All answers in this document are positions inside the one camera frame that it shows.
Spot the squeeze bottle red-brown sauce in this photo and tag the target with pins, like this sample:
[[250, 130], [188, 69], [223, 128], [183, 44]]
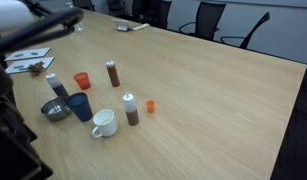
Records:
[[113, 76]]

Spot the steel bowl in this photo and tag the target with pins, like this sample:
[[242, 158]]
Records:
[[54, 109]]

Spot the clear plastic water bottle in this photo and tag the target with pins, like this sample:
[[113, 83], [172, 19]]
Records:
[[79, 27]]

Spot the squeeze bottle dark sauce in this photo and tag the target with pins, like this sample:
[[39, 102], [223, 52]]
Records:
[[57, 86]]

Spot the half-full squeeze bottle brown sauce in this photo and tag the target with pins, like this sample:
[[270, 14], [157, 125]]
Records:
[[131, 111]]

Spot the white paper sheet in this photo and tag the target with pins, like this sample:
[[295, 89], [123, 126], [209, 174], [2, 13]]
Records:
[[28, 54], [23, 65]]

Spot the blue plastic cup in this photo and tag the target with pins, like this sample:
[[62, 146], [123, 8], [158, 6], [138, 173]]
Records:
[[80, 107]]

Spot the brown dried clump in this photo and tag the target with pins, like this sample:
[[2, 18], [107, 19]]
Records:
[[36, 68]]

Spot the large orange plastic cup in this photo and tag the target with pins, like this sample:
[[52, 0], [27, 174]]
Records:
[[82, 81]]

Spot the black mesh office chair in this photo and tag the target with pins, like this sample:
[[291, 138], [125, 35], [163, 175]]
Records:
[[206, 20]]

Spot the small orange plastic cup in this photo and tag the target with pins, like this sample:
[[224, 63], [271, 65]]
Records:
[[150, 106]]

